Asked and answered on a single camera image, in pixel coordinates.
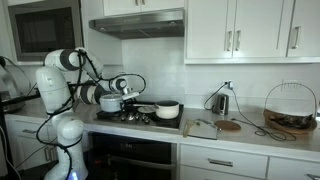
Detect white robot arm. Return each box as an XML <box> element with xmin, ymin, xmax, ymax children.
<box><xmin>36</xmin><ymin>47</ymin><xmax>128</xmax><ymax>180</ymax></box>

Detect black gas stove cooktop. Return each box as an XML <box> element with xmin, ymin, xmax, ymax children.
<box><xmin>96</xmin><ymin>104</ymin><xmax>183</xmax><ymax>129</ymax></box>

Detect white saucepan with handle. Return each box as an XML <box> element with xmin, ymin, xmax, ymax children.
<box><xmin>134</xmin><ymin>100</ymin><xmax>180</xmax><ymax>119</ymax></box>

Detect built-in microwave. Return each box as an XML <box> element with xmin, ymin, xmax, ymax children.
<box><xmin>8</xmin><ymin>0</ymin><xmax>83</xmax><ymax>62</ymax></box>

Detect black oven front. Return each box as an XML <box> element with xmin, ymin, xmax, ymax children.
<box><xmin>88</xmin><ymin>132</ymin><xmax>177</xmax><ymax>180</ymax></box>

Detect white upper cabinets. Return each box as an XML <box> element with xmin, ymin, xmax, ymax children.
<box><xmin>102</xmin><ymin>0</ymin><xmax>319</xmax><ymax>64</ymax></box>

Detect black wall plug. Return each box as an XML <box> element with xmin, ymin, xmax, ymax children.
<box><xmin>227</xmin><ymin>81</ymin><xmax>234</xmax><ymax>90</ymax></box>

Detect black power cable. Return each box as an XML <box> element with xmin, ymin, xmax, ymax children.
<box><xmin>203</xmin><ymin>83</ymin><xmax>298</xmax><ymax>142</ymax></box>

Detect steel electric kettle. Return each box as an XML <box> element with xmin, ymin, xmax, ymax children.
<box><xmin>213</xmin><ymin>94</ymin><xmax>229</xmax><ymax>116</ymax></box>

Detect range hood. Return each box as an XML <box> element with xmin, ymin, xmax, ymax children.
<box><xmin>89</xmin><ymin>9</ymin><xmax>184</xmax><ymax>40</ymax></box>

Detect round wooden board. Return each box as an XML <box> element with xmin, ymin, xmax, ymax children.
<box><xmin>215</xmin><ymin>120</ymin><xmax>241</xmax><ymax>132</ymax></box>

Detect white lower drawers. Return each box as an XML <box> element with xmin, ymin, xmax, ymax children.
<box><xmin>180</xmin><ymin>144</ymin><xmax>320</xmax><ymax>180</ymax></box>

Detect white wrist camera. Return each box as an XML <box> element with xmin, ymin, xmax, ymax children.
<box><xmin>122</xmin><ymin>92</ymin><xmax>140</xmax><ymax>100</ymax></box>

